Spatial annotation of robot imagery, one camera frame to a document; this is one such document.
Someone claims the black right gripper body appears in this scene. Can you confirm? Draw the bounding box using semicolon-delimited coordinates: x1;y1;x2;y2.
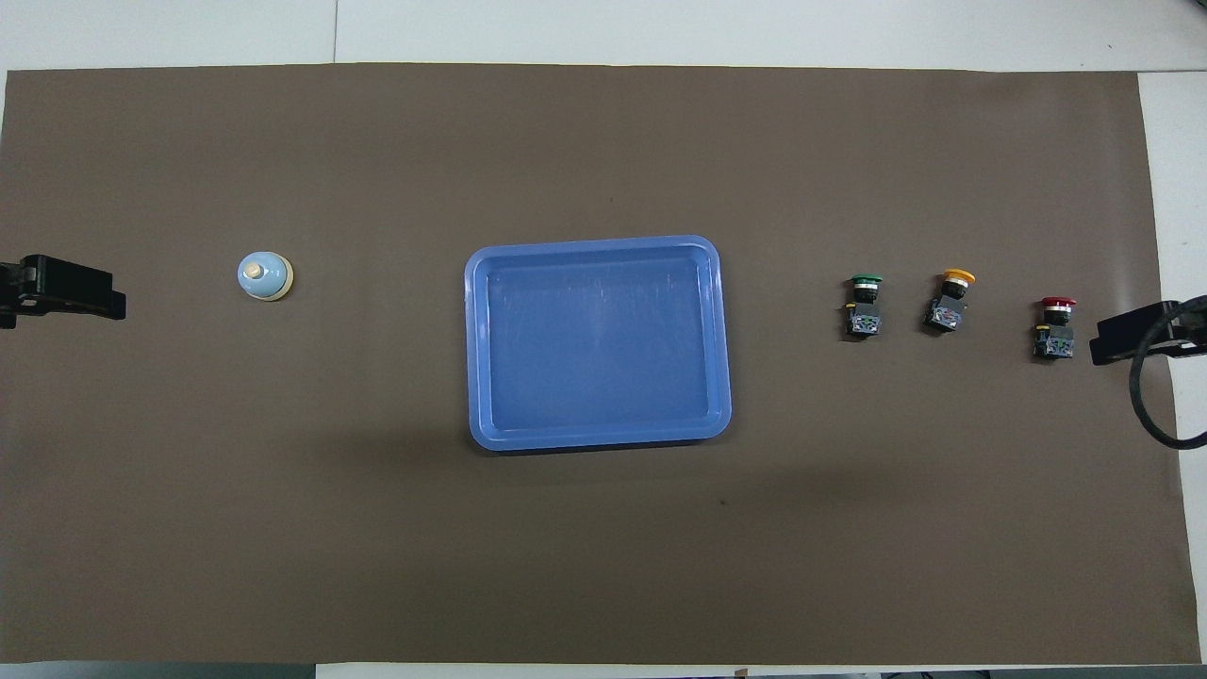
1094;295;1207;357

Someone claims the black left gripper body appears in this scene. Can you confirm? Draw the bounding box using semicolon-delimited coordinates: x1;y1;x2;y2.
0;255;114;329

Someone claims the red push button switch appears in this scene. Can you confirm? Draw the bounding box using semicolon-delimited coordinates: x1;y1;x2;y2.
1033;296;1078;360

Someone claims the light blue desk bell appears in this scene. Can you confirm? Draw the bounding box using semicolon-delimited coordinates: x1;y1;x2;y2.
237;251;294;303

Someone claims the yellow push button switch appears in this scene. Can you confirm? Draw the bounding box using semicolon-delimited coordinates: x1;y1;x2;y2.
922;269;977;334

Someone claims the green push button switch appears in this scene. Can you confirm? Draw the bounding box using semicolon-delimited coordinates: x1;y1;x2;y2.
842;273;885;339

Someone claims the blue plastic tray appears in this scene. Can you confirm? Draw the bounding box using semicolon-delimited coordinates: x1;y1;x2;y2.
464;235;733;452

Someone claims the brown table mat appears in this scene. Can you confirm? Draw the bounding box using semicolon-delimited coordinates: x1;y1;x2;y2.
0;63;1200;666

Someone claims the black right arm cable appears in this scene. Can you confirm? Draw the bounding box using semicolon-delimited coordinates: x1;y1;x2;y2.
1129;297;1207;450

